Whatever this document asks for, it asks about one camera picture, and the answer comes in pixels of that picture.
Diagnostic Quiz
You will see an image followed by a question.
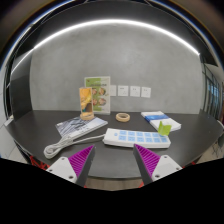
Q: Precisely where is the green poster stand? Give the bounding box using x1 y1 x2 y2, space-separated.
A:
84 76 110 114

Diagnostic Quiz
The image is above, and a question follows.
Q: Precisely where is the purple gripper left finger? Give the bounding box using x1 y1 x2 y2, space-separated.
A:
47 145 95 187

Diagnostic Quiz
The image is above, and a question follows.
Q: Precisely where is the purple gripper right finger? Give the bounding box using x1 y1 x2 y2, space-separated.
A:
133 144 182 185

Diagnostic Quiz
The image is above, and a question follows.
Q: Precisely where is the grey magazine booklet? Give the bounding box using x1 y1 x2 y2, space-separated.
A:
56 117 108 139

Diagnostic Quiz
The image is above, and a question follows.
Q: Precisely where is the white blue power strip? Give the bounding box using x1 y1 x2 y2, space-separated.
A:
103 128 171 148

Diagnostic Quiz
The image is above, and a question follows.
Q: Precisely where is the white wall socket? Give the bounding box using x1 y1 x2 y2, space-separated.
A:
141 87 151 98
130 86 140 97
118 85 129 97

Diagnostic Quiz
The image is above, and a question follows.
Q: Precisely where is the tape roll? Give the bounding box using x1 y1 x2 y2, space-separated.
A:
116 113 130 122

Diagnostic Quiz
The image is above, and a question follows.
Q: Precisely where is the white blue box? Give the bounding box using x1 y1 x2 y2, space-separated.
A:
141 111 181 131

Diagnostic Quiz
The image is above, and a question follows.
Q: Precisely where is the white power strip cable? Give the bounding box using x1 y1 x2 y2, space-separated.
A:
43 133 106 160

